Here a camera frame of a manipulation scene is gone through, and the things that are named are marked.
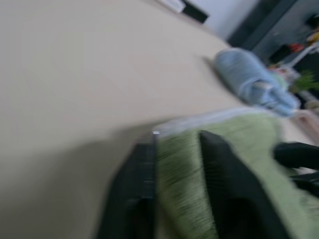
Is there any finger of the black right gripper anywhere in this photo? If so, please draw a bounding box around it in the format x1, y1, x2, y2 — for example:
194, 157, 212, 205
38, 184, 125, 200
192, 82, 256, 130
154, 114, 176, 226
295, 171, 319, 200
273, 140, 319, 172

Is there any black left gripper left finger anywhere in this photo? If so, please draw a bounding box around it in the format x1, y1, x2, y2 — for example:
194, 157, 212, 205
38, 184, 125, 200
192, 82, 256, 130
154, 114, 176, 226
96, 141, 160, 239

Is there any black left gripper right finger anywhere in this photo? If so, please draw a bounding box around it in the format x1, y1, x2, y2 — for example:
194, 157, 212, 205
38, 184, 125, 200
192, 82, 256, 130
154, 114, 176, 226
198, 129, 292, 239

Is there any green towel white trim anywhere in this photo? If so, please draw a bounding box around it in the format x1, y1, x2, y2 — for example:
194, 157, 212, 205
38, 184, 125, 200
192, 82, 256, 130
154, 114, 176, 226
152, 109, 319, 239

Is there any light blue cloth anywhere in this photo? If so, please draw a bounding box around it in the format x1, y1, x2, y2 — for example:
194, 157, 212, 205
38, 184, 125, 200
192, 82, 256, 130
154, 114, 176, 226
214, 48, 300, 118

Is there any beige towel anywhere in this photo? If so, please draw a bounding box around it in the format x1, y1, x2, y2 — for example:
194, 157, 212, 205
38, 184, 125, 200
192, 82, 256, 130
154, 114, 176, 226
293, 109, 319, 147

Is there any green leafy background plant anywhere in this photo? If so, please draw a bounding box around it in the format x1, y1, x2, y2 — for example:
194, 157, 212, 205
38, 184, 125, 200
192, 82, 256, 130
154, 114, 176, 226
290, 71, 319, 94

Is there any dark grey cabinet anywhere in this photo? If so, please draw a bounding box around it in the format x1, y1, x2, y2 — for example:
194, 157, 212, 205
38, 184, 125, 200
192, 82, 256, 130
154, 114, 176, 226
228, 0, 319, 65

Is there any dark purple long box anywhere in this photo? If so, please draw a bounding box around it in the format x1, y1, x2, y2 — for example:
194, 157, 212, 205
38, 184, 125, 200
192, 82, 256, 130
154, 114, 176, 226
181, 0, 210, 24

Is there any flat white box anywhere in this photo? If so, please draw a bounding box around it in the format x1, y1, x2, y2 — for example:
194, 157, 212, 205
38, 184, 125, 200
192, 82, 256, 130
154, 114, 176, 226
157, 0, 186, 13

